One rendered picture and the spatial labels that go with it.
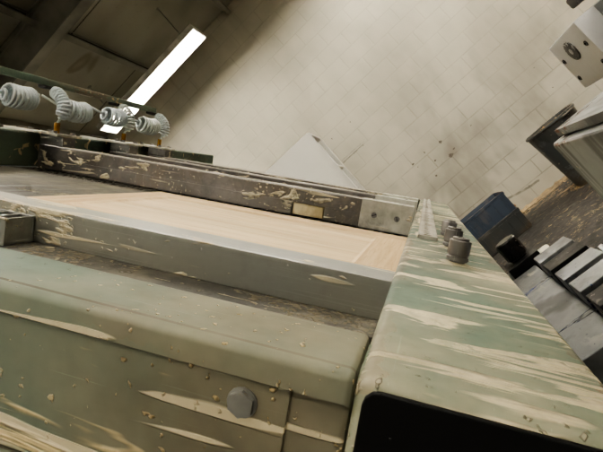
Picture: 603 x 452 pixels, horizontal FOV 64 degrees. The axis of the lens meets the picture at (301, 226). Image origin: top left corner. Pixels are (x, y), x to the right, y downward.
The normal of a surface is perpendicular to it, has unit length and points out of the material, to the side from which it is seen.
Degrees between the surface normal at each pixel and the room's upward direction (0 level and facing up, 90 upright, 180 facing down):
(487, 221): 91
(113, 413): 90
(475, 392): 51
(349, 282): 90
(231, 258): 90
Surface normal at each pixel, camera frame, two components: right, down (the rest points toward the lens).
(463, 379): 0.15, -0.98
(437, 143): -0.23, 0.07
